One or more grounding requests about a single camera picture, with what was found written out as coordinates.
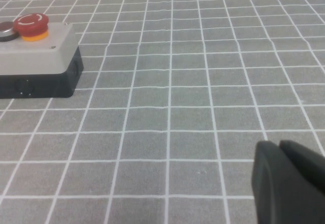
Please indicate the dark red push button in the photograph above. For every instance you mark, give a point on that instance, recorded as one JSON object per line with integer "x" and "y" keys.
{"x": 5, "y": 29}

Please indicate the red mushroom emergency stop button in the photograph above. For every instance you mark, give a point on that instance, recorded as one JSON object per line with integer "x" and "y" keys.
{"x": 30, "y": 23}

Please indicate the grey black push-button box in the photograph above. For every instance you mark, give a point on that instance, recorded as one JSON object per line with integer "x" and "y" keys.
{"x": 38, "y": 56}

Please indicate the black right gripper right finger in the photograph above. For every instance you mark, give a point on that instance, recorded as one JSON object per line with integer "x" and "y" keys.
{"x": 309, "y": 165}

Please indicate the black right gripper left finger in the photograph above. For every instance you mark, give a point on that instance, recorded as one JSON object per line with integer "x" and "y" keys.
{"x": 274, "y": 193}

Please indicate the grey white-grid tablecloth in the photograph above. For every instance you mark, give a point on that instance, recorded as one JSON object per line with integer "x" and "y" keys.
{"x": 177, "y": 94}

